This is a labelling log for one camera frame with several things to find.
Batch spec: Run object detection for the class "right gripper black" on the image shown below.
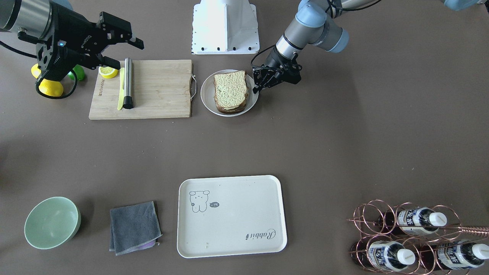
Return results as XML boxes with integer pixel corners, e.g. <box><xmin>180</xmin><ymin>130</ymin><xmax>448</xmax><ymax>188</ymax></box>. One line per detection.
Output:
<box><xmin>17</xmin><ymin>2</ymin><xmax>144</xmax><ymax>81</ymax></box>

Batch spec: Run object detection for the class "yellow lemon upper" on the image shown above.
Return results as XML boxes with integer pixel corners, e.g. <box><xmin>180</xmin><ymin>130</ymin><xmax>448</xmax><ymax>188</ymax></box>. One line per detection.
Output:
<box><xmin>30</xmin><ymin>64</ymin><xmax>42</xmax><ymax>79</ymax></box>

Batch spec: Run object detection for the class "tea bottle upper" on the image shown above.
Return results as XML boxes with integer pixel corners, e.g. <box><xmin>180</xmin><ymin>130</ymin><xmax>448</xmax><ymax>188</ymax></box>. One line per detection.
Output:
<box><xmin>375</xmin><ymin>207</ymin><xmax>447</xmax><ymax>236</ymax></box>

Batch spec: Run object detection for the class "green lime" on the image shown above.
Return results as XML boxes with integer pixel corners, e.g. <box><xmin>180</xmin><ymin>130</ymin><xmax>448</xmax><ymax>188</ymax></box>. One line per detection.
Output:
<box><xmin>67</xmin><ymin>65</ymin><xmax>85</xmax><ymax>81</ymax></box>

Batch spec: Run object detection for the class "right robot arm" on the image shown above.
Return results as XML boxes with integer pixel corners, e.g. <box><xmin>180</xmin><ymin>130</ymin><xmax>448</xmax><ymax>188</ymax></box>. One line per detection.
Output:
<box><xmin>1</xmin><ymin>0</ymin><xmax>144</xmax><ymax>81</ymax></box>

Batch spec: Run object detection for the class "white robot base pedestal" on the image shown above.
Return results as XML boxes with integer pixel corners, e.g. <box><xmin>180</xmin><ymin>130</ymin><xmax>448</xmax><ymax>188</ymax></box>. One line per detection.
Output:
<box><xmin>191</xmin><ymin>0</ymin><xmax>260</xmax><ymax>55</ymax></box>

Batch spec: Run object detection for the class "yellow lemon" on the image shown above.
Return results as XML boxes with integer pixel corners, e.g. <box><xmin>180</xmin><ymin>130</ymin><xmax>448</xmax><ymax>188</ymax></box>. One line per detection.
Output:
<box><xmin>39</xmin><ymin>79</ymin><xmax>63</xmax><ymax>97</ymax></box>
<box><xmin>30</xmin><ymin>64</ymin><xmax>42</xmax><ymax>79</ymax></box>

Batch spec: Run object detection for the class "copper wire bottle rack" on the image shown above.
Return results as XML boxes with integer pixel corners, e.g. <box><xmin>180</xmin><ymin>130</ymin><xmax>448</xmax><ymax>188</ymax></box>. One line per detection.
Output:
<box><xmin>350</xmin><ymin>199</ymin><xmax>488</xmax><ymax>275</ymax></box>

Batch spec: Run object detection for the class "half lemon slice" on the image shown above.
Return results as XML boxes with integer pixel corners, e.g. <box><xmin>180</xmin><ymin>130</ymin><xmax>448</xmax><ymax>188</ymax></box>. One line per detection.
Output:
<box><xmin>98</xmin><ymin>66</ymin><xmax>119</xmax><ymax>79</ymax></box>

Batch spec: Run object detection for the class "wooden cutting board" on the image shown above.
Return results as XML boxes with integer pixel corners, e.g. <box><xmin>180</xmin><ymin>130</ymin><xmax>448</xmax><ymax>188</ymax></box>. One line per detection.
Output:
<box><xmin>89</xmin><ymin>60</ymin><xmax>193</xmax><ymax>120</ymax></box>

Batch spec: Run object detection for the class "yellow lemon lower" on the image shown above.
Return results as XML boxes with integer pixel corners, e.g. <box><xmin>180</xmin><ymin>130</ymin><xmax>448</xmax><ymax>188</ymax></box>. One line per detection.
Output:
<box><xmin>39</xmin><ymin>79</ymin><xmax>63</xmax><ymax>97</ymax></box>

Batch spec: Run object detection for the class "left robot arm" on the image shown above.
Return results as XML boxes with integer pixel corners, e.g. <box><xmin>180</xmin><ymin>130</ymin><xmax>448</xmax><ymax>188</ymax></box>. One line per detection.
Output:
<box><xmin>250</xmin><ymin>0</ymin><xmax>380</xmax><ymax>95</ymax></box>

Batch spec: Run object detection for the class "cream rabbit tray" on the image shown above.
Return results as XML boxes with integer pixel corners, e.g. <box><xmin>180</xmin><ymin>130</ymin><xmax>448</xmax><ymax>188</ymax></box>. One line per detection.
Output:
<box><xmin>176</xmin><ymin>175</ymin><xmax>288</xmax><ymax>258</ymax></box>

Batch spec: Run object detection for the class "white round plate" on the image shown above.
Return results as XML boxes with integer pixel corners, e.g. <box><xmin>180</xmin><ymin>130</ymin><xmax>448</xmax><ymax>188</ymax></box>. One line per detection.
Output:
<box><xmin>200</xmin><ymin>69</ymin><xmax>259</xmax><ymax>117</ymax></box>

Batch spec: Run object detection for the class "bread slice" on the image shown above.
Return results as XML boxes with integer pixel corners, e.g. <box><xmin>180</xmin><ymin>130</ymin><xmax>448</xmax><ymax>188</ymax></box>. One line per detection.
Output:
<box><xmin>213</xmin><ymin>70</ymin><xmax>248</xmax><ymax>111</ymax></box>
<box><xmin>215</xmin><ymin>100</ymin><xmax>247</xmax><ymax>114</ymax></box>

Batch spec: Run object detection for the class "green ceramic bowl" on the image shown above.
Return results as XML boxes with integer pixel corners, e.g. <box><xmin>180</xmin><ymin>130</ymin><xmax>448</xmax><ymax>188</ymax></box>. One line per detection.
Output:
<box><xmin>24</xmin><ymin>196</ymin><xmax>81</xmax><ymax>249</ymax></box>

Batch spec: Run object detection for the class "tea bottle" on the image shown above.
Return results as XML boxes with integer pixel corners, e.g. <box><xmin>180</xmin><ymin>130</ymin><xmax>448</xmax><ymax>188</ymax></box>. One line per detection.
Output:
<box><xmin>419</xmin><ymin>240</ymin><xmax>489</xmax><ymax>270</ymax></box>
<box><xmin>350</xmin><ymin>240</ymin><xmax>416</xmax><ymax>272</ymax></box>
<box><xmin>375</xmin><ymin>207</ymin><xmax>447</xmax><ymax>236</ymax></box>

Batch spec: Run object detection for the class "steel cylinder muddler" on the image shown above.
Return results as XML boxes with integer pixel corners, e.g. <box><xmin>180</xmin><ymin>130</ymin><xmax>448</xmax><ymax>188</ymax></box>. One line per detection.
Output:
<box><xmin>122</xmin><ymin>58</ymin><xmax>133</xmax><ymax>109</ymax></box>

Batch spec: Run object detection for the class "grey folded cloth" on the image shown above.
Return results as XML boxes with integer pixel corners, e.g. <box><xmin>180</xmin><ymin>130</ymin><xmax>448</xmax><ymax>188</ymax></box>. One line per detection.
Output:
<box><xmin>109</xmin><ymin>201</ymin><xmax>162</xmax><ymax>256</ymax></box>

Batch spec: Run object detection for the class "yellow plastic knife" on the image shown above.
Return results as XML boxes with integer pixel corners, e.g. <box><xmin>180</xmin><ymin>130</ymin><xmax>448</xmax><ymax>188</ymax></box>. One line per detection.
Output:
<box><xmin>117</xmin><ymin>67</ymin><xmax>125</xmax><ymax>111</ymax></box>

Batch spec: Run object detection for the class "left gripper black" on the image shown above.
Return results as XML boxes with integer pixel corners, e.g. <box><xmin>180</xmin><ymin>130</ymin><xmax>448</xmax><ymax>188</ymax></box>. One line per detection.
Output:
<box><xmin>252</xmin><ymin>47</ymin><xmax>302</xmax><ymax>94</ymax></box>

